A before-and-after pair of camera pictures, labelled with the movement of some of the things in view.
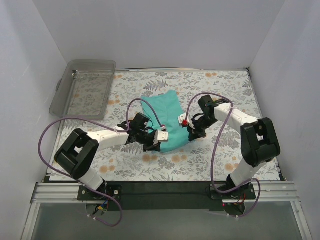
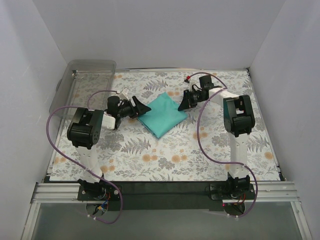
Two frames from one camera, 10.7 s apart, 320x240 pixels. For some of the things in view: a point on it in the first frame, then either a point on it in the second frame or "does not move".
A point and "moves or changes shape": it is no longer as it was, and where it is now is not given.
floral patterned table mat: x=166 y=126 does not move
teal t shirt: x=163 y=109 moves or changes shape
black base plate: x=164 y=196 does not move
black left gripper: x=151 y=143 -> x=135 y=107
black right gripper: x=194 y=130 -> x=188 y=98
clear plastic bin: x=84 y=90 does not move
